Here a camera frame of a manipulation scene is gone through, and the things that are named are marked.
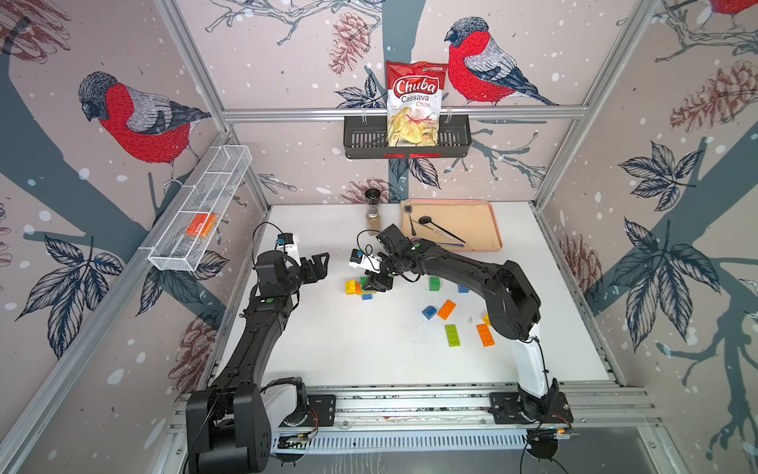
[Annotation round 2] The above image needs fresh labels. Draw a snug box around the beige tray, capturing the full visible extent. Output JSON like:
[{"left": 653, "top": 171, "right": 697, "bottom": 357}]
[{"left": 401, "top": 199, "right": 503, "bottom": 252}]

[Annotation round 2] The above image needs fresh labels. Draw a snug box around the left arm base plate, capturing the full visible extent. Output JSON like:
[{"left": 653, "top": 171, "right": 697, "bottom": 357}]
[{"left": 280, "top": 395, "right": 337, "bottom": 429}]

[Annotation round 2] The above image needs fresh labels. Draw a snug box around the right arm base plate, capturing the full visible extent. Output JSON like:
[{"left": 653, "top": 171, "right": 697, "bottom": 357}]
[{"left": 488, "top": 391, "right": 574, "bottom": 425}]

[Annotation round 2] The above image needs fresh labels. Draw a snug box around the lime green flat brick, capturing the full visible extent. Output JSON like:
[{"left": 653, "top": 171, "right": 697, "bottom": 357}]
[{"left": 444, "top": 324, "right": 461, "bottom": 348}]

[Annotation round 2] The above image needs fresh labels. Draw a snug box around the small grey spoon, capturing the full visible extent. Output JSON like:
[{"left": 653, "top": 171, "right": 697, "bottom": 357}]
[{"left": 404, "top": 205, "right": 418, "bottom": 237}]

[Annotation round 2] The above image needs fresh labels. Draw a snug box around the orange flat brick right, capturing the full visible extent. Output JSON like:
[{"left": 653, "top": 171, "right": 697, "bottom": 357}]
[{"left": 476, "top": 324, "right": 495, "bottom": 348}]

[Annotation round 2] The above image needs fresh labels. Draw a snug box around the black spoon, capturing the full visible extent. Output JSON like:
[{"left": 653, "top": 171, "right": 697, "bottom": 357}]
[{"left": 418, "top": 215, "right": 465, "bottom": 244}]

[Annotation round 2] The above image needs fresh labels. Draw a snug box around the white wire wall basket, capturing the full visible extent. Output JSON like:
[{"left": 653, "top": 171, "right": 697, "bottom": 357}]
[{"left": 148, "top": 145, "right": 252, "bottom": 272}]

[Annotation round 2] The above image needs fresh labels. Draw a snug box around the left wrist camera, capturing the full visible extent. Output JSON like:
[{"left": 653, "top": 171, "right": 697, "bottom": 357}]
[{"left": 274, "top": 232, "right": 300, "bottom": 262}]

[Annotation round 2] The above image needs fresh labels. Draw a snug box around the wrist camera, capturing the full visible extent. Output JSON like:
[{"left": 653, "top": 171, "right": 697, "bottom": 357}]
[
  {"left": 274, "top": 232, "right": 300, "bottom": 262},
  {"left": 349, "top": 249, "right": 382, "bottom": 274}
]

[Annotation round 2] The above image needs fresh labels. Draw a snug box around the Chuba cassava chips bag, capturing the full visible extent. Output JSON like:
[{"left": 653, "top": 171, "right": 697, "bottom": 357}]
[{"left": 386, "top": 61, "right": 447, "bottom": 147}]

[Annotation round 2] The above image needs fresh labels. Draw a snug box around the glass spice shaker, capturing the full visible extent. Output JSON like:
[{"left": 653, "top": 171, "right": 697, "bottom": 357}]
[{"left": 364, "top": 188, "right": 382, "bottom": 231}]

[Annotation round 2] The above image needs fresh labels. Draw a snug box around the orange block in wire basket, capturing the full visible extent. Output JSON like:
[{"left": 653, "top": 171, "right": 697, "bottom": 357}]
[{"left": 185, "top": 213, "right": 218, "bottom": 239}]

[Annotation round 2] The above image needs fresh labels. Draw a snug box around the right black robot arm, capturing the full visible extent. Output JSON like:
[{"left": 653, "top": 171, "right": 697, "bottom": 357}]
[{"left": 349, "top": 224, "right": 559, "bottom": 423}]

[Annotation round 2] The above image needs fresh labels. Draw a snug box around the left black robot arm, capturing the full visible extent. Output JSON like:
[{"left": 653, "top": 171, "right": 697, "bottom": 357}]
[{"left": 182, "top": 250, "right": 330, "bottom": 473}]

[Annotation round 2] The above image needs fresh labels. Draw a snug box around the orange brick centre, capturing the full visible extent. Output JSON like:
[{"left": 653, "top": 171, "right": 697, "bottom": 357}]
[{"left": 436, "top": 300, "right": 456, "bottom": 321}]

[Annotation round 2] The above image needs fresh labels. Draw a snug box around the black wall basket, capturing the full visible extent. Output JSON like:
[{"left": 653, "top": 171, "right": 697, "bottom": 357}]
[{"left": 343, "top": 114, "right": 472, "bottom": 159}]

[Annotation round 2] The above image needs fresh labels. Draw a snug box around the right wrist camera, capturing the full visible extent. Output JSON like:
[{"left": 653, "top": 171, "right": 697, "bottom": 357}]
[{"left": 349, "top": 249, "right": 382, "bottom": 274}]

